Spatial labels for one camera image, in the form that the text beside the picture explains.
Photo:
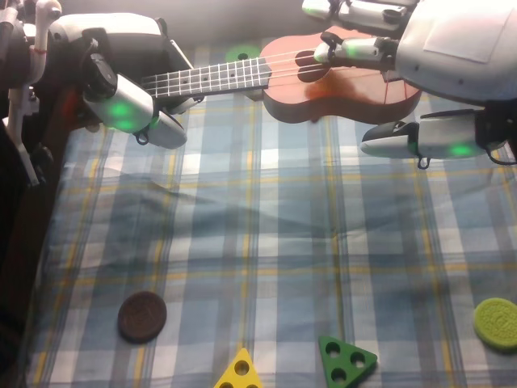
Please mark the green round toy cookie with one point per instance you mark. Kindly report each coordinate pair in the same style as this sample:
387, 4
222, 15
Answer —
497, 325

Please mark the brown round toy cookie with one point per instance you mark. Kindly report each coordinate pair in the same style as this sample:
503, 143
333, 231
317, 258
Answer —
141, 317

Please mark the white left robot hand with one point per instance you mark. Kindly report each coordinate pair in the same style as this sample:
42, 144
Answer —
125, 105

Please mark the orange toy ukulele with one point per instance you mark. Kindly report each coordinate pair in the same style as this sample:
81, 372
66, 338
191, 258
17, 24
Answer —
347, 97

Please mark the green triangle block with holes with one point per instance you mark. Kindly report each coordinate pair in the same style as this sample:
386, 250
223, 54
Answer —
341, 357

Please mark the blue plaid tablecloth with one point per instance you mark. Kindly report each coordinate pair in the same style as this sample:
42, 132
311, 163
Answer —
262, 242

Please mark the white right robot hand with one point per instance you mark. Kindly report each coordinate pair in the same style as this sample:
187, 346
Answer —
456, 48

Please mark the yellow triangle block with holes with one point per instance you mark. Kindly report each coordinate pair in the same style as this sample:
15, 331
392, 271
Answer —
238, 374

